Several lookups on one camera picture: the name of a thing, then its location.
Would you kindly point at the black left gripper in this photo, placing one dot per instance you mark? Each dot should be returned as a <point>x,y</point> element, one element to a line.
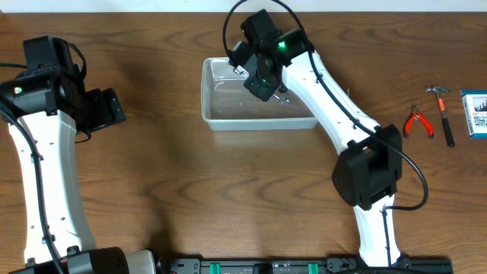
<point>112,107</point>

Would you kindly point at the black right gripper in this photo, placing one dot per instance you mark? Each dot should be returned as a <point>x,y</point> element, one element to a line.
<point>259,90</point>

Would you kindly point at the silver offset wrench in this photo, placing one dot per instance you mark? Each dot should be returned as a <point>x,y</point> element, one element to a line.
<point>281,98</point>

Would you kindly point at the clear plastic container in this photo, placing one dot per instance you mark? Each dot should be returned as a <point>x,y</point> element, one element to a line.
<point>228,106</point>

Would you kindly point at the red handled pliers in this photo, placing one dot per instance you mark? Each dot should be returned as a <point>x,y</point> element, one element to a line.
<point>416,114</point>

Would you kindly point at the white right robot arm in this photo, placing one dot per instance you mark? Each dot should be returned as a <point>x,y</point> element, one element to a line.
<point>369,163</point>

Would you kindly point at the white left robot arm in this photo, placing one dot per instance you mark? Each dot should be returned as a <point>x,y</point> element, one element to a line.
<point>46,106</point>

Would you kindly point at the small red black hammer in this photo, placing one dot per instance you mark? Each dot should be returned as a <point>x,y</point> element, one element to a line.
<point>439,91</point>

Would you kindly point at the blue white small box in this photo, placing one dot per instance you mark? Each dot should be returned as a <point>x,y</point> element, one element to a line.
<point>474,104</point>

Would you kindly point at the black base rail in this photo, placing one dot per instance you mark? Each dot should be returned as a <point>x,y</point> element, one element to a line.
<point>330,265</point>

